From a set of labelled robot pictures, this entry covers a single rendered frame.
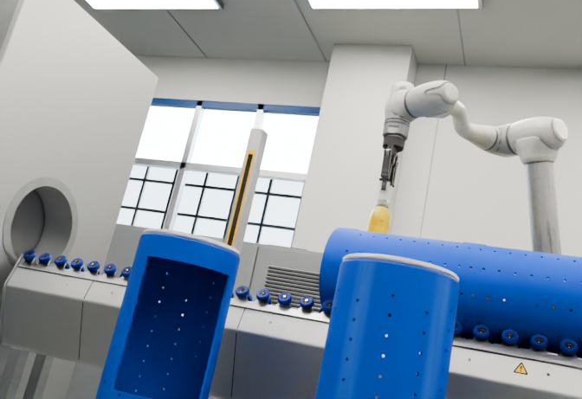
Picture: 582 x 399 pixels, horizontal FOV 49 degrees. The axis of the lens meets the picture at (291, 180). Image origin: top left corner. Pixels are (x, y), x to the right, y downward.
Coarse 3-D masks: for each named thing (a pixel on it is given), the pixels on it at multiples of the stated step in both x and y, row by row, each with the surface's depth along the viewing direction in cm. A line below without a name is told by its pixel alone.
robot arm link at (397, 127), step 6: (390, 120) 223; (396, 120) 222; (402, 120) 222; (384, 126) 225; (390, 126) 222; (396, 126) 222; (402, 126) 222; (408, 126) 224; (384, 132) 224; (390, 132) 222; (396, 132) 221; (402, 132) 221; (408, 132) 224
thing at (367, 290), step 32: (352, 288) 143; (384, 288) 139; (416, 288) 138; (448, 288) 142; (352, 320) 140; (384, 320) 137; (416, 320) 137; (448, 320) 141; (352, 352) 137; (384, 352) 135; (416, 352) 135; (448, 352) 141; (320, 384) 143; (352, 384) 135; (384, 384) 133; (416, 384) 133
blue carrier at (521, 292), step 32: (416, 256) 189; (448, 256) 187; (480, 256) 185; (512, 256) 183; (544, 256) 181; (576, 256) 181; (320, 288) 198; (480, 288) 179; (512, 288) 176; (544, 288) 174; (576, 288) 171; (480, 320) 180; (512, 320) 176; (544, 320) 173; (576, 320) 170
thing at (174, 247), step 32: (160, 256) 166; (192, 256) 166; (224, 256) 171; (128, 288) 169; (160, 288) 188; (192, 288) 190; (224, 288) 172; (128, 320) 164; (160, 320) 187; (192, 320) 187; (224, 320) 173; (128, 352) 180; (160, 352) 185; (192, 352) 184; (128, 384) 179; (160, 384) 183; (192, 384) 180
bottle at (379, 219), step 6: (378, 204) 217; (384, 204) 216; (372, 210) 217; (378, 210) 215; (384, 210) 215; (372, 216) 215; (378, 216) 214; (384, 216) 214; (390, 216) 216; (372, 222) 214; (378, 222) 213; (384, 222) 213; (372, 228) 213; (378, 228) 212; (384, 228) 213
